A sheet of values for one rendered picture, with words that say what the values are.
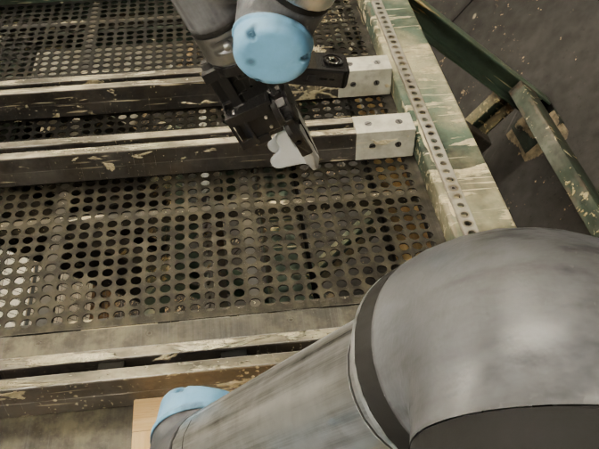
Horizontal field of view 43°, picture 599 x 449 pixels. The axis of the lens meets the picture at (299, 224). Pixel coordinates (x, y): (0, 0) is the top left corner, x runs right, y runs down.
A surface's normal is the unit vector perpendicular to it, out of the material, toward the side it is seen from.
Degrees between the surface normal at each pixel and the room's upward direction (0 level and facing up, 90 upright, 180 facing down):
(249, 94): 90
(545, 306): 30
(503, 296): 22
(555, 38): 0
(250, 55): 91
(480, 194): 51
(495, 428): 6
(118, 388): 90
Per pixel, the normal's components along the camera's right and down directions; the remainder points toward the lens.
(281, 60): -0.02, 0.79
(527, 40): -0.77, -0.40
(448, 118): 0.00, -0.73
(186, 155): 0.11, 0.68
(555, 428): -0.50, -0.49
